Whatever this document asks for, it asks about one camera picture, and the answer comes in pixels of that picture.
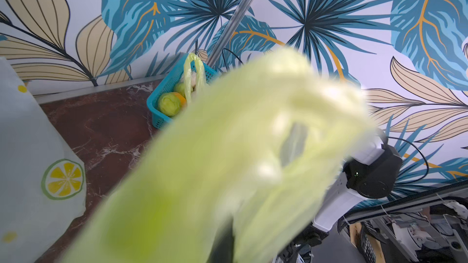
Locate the orange pear back left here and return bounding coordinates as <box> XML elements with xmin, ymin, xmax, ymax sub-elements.
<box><xmin>173</xmin><ymin>92</ymin><xmax>186</xmax><ymax>107</ymax></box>

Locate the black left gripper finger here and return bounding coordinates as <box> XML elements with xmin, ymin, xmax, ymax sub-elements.
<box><xmin>207</xmin><ymin>219</ymin><xmax>235</xmax><ymax>263</ymax></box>

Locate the aluminium right frame post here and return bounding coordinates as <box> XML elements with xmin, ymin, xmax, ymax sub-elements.
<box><xmin>207</xmin><ymin>0</ymin><xmax>253</xmax><ymax>67</ymax></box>

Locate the green pear behind large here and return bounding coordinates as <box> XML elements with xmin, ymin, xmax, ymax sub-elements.
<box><xmin>157</xmin><ymin>92</ymin><xmax>182</xmax><ymax>117</ymax></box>

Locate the white lemon plastic bag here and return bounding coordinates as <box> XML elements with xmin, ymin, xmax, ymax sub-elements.
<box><xmin>1</xmin><ymin>58</ymin><xmax>86</xmax><ymax>263</ymax></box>

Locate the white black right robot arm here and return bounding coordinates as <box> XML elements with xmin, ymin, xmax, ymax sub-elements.
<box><xmin>275</xmin><ymin>129</ymin><xmax>402</xmax><ymax>263</ymax></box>

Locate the teal plastic basket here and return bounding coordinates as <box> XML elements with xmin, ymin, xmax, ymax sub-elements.
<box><xmin>147</xmin><ymin>53</ymin><xmax>219</xmax><ymax>129</ymax></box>

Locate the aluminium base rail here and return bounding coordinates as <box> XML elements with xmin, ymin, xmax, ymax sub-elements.
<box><xmin>336</xmin><ymin>180</ymin><xmax>468</xmax><ymax>232</ymax></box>

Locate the small green pear back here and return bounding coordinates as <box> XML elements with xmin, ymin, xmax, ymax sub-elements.
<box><xmin>173</xmin><ymin>82</ymin><xmax>185</xmax><ymax>98</ymax></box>

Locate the green avocado plastic bag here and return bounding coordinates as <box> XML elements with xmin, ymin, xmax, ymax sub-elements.
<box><xmin>61</xmin><ymin>47</ymin><xmax>375</xmax><ymax>263</ymax></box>

